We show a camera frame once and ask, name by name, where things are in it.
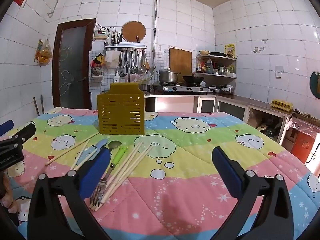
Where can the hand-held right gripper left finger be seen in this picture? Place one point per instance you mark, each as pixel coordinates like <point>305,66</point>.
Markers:
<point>96,172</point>

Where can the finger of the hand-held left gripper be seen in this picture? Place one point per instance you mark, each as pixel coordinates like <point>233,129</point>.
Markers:
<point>25,131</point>
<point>6,127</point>

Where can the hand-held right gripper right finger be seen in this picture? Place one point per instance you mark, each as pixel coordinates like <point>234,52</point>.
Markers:
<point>227,172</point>

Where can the olive green spoon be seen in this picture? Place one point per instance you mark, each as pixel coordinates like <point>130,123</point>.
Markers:
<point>114,145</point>

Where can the yellow slotted utensil holder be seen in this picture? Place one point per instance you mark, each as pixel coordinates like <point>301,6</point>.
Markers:
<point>120,115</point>

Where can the person's left hand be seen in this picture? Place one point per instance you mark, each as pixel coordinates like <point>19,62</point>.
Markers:
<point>6,200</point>

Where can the wooden stick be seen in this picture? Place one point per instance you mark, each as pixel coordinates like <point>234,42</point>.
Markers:
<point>42,105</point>
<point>36,107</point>

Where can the printed cartoon blanket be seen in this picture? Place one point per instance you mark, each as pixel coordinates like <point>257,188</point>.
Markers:
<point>175,192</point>

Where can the kitchen counter cabinet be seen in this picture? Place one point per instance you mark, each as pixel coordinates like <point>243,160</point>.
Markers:
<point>230,110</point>

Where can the hanging clear plastic bag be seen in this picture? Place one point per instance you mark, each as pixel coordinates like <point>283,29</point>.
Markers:
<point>45,55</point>

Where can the red box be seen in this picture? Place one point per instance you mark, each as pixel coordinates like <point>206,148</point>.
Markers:
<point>302,145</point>

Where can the brown framed glass door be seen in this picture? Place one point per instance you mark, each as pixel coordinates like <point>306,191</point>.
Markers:
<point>72,62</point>

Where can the yellow egg carton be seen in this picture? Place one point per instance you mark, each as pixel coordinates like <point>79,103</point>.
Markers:
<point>282,105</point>

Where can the pink lace cloth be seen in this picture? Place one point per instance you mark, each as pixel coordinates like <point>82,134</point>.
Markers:
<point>305,126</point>

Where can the white soap pump bottle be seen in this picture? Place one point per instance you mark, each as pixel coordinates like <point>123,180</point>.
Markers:
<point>116,78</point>

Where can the gas stove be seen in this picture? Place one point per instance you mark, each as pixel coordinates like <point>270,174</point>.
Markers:
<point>180,88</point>

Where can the black wok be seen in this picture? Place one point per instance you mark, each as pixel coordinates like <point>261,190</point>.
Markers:
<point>192,79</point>

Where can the steel faucet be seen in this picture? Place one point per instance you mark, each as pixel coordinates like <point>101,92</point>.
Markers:
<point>127,72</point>

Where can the row of condiment bottles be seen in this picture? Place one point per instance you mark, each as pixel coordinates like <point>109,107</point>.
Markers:
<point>209,66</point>

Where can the steel cooking pot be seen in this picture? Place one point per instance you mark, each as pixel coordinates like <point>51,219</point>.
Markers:
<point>168,77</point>

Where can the white plastic bag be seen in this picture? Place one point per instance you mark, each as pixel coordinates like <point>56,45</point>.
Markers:
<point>111,58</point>

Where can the hanging ladles and spatulas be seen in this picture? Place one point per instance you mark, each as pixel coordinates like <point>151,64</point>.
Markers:
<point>135,62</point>

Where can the black frying pan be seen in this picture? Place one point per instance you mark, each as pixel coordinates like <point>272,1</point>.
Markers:
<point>217,54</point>

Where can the yellow bowl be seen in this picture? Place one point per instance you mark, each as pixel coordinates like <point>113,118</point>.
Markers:
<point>204,52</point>

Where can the rectangular wooden cutting board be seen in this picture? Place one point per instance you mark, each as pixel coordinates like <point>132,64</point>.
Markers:
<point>180,60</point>

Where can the round green object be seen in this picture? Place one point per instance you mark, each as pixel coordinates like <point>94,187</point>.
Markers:
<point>315,83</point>

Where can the round wooden cutting board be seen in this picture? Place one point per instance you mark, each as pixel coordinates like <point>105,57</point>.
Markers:
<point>132,31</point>

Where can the corner wall shelf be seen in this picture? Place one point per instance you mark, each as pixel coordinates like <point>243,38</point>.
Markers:
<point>217,75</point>

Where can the white wall hook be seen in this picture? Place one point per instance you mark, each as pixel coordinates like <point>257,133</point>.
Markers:
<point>279,71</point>

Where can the yellow wall poster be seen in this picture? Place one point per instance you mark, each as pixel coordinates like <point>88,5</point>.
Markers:
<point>230,50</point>

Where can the white wall control box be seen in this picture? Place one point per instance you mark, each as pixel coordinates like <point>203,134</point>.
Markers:
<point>101,33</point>

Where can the metal wall utensil rack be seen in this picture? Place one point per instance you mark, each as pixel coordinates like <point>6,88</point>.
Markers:
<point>125,47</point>

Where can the white wall pipe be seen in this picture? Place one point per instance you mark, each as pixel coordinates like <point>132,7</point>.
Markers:
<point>155,17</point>

